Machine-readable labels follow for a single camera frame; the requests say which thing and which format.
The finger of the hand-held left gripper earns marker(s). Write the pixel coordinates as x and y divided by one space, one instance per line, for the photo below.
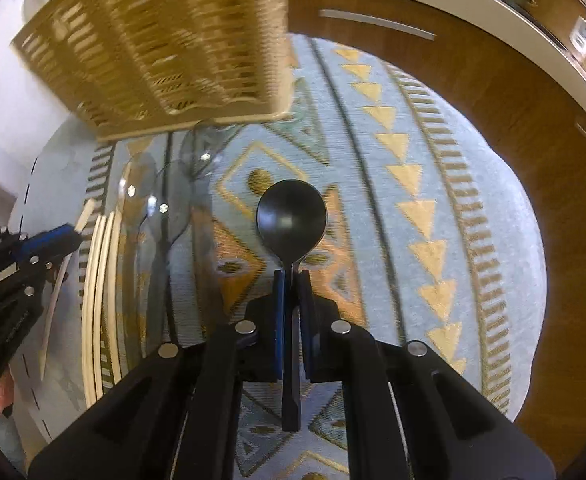
53 242

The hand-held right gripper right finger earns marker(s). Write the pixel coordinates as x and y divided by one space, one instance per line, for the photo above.
307 340

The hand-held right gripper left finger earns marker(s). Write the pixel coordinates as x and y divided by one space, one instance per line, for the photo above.
279 330

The pale wooden chopstick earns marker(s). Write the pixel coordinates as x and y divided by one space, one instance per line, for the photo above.
102 300
114 260
54 310
89 310

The black spoon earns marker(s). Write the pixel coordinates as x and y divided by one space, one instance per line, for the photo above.
290 220

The beige plastic utensil basket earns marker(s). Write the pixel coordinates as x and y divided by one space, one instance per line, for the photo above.
163 50

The patterned blue rug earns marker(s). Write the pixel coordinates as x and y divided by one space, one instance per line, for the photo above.
373 210

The wooden base cabinet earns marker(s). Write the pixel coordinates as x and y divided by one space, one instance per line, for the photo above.
523 135

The white countertop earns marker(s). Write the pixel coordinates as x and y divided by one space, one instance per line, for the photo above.
498 15

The white wall socket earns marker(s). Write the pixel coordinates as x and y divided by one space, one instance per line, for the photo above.
583 34

